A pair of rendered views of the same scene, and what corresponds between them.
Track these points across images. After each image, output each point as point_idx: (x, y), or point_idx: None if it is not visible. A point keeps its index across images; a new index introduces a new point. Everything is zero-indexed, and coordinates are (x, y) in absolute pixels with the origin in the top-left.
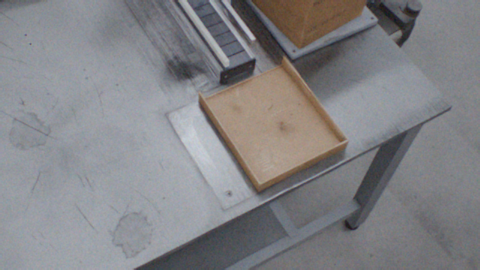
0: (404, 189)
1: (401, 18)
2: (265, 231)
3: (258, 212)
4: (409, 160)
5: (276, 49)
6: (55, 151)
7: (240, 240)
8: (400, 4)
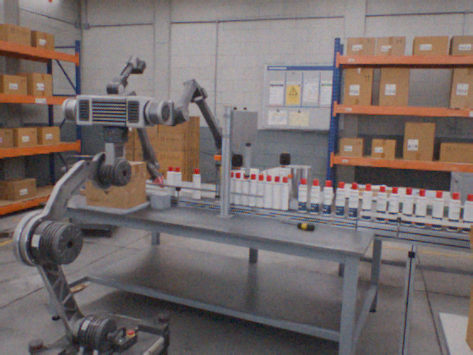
0: (24, 337)
1: (45, 342)
2: (100, 272)
3: (106, 275)
4: (19, 348)
5: None
6: (165, 187)
7: (110, 269)
8: (47, 350)
